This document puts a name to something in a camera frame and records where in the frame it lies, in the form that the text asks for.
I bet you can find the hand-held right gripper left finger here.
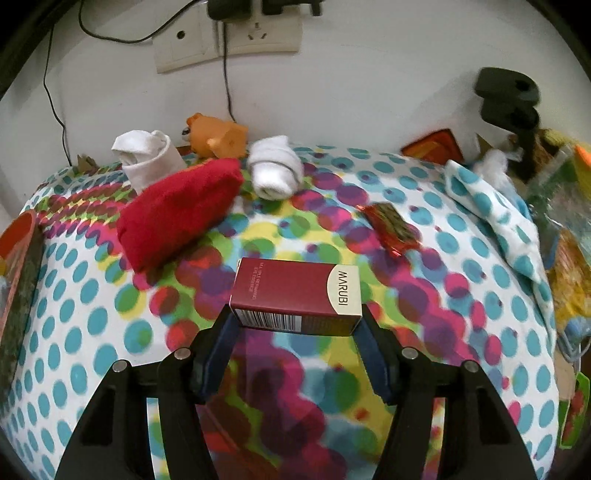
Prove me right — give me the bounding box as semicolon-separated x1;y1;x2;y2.
54;302;241;480

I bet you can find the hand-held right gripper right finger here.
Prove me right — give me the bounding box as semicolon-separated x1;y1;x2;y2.
353;302;539;480

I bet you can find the dark red carton box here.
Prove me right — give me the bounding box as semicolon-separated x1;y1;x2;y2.
229;257;363;337

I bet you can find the red candy packet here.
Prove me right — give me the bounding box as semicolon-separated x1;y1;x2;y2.
362;202;423;258

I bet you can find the red sock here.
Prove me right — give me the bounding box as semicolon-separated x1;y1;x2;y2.
115;158;245;273

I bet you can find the white sock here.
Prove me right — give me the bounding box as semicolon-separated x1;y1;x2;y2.
111;130;185;190
247;135;304;200

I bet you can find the red round tray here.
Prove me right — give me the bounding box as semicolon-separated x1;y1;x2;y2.
0;210;44;407

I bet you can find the orange rubber toy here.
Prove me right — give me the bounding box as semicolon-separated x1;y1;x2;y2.
181;113;247;160

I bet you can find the polka-dot tablecloth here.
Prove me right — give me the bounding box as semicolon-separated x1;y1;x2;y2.
0;144;561;480

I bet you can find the white blue-dotted cloth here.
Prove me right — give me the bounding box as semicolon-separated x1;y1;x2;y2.
444;159;555;333

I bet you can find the green packet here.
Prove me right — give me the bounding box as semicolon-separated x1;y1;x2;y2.
558;371;591;450

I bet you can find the orange red box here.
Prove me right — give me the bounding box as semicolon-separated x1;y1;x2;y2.
401;129;465;163

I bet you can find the white tissue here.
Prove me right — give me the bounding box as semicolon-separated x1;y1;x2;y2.
473;148;513;178

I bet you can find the clear plastic bag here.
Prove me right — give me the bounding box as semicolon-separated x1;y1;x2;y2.
526;129;591;324

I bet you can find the black clamp stand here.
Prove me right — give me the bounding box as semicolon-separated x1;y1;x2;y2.
475;67;542;181

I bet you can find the black charger adapter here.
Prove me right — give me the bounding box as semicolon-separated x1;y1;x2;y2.
206;0;252;21

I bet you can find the black plug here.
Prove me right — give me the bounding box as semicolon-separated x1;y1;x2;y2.
261;0;324;17

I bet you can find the black cable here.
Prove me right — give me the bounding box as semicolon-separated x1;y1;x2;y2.
42;23;74;166
78;0;206;46
221;21;238;124

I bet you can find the beige wall socket plate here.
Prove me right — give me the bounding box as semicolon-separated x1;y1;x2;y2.
153;4;303;75

